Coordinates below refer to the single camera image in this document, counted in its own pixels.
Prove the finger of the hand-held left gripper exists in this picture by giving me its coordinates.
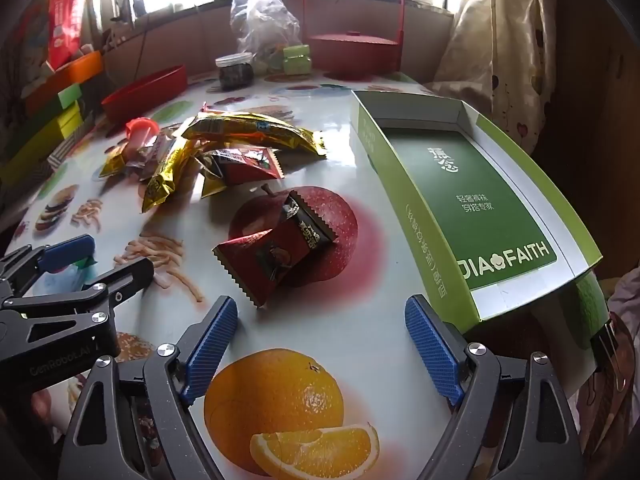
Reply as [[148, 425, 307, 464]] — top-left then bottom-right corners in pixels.
[[0, 234, 96, 301], [0, 256, 155, 330]]

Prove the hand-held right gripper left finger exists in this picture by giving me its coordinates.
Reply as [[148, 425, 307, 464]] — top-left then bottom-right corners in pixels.
[[59, 296, 239, 480]]

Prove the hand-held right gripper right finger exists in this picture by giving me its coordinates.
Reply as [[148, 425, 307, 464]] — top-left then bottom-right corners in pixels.
[[404, 294, 586, 480]]

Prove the red and black candy packet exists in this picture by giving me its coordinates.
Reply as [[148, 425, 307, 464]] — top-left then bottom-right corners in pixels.
[[212, 192, 337, 309]]

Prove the long gold snack bar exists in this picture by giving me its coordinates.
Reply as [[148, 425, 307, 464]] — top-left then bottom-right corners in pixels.
[[141, 137, 198, 213], [182, 110, 327, 157]]

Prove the red jelly cup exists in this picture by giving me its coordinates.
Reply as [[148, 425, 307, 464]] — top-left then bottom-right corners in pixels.
[[125, 117, 161, 153]]

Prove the red snack packet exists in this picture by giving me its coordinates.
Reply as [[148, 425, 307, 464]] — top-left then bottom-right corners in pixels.
[[207, 146, 284, 183]]

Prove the green cardboard box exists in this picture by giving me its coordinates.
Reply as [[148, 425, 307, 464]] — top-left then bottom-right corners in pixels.
[[350, 89, 603, 333]]

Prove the striped box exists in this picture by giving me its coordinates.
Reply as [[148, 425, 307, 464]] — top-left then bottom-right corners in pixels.
[[47, 135, 93, 166]]

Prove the yellow-green box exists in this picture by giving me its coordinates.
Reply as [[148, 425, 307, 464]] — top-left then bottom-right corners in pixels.
[[0, 102, 83, 181]]

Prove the dark green box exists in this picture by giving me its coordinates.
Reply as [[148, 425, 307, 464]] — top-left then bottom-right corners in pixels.
[[30, 82, 83, 121]]

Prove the red round bowl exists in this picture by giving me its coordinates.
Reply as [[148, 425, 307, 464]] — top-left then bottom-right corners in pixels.
[[101, 64, 188, 121]]

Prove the orange box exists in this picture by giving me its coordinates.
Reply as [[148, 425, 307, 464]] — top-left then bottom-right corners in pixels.
[[25, 52, 105, 111]]

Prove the red snack bag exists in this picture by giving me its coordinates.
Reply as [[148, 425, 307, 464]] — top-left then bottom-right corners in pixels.
[[47, 0, 93, 71]]

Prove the dark jar with lid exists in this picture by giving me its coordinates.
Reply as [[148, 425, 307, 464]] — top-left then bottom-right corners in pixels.
[[216, 53, 254, 92]]

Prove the green jar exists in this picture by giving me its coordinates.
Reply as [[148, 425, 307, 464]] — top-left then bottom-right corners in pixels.
[[282, 44, 313, 73]]

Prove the clear plastic bag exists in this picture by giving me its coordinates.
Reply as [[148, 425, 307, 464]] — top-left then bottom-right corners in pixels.
[[230, 0, 303, 68]]

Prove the cream patterned curtain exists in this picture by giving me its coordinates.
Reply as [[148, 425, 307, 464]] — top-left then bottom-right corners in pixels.
[[432, 0, 558, 156]]

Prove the red basket with handle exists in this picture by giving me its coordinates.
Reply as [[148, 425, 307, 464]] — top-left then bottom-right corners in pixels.
[[301, 0, 405, 80]]

